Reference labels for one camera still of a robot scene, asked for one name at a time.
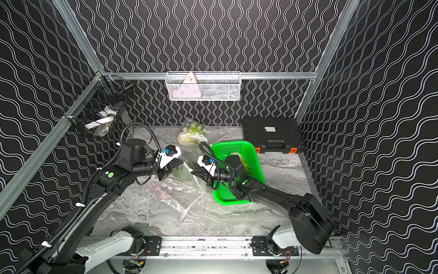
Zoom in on pink triangle card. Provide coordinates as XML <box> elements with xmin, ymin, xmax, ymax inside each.
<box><xmin>174</xmin><ymin>72</ymin><xmax>202</xmax><ymax>99</ymax></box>

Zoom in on black wire wall basket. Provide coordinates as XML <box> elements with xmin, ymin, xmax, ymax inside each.
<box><xmin>66</xmin><ymin>75</ymin><xmax>135</xmax><ymax>138</ymax></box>

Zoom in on black tool case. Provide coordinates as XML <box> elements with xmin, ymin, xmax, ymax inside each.
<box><xmin>242</xmin><ymin>116</ymin><xmax>305</xmax><ymax>154</ymax></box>

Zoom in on white items in black basket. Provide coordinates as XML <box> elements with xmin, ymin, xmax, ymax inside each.
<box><xmin>84</xmin><ymin>106</ymin><xmax>117</xmax><ymax>137</ymax></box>

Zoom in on white wire wall basket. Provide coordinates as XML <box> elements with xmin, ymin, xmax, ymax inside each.
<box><xmin>165</xmin><ymin>71</ymin><xmax>242</xmax><ymax>101</ymax></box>

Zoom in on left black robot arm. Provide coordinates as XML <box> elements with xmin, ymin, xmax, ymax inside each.
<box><xmin>16</xmin><ymin>125</ymin><xmax>183</xmax><ymax>274</ymax></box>

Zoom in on zip-top bag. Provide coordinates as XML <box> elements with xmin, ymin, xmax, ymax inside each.
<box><xmin>143</xmin><ymin>179</ymin><xmax>206</xmax><ymax>223</ymax></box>

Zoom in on bagged chinese cabbage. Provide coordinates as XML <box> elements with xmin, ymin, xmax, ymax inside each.
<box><xmin>177</xmin><ymin>118</ymin><xmax>227</xmax><ymax>147</ymax></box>
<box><xmin>172</xmin><ymin>161</ymin><xmax>206</xmax><ymax>191</ymax></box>

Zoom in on green plastic basket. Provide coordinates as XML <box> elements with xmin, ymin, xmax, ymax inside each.
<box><xmin>211</xmin><ymin>140</ymin><xmax>265</xmax><ymax>206</ymax></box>

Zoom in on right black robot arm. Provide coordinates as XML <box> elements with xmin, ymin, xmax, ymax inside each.
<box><xmin>191</xmin><ymin>142</ymin><xmax>335</xmax><ymax>255</ymax></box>

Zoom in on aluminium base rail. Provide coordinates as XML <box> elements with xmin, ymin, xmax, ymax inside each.
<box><xmin>78</xmin><ymin>235</ymin><xmax>343</xmax><ymax>260</ymax></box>

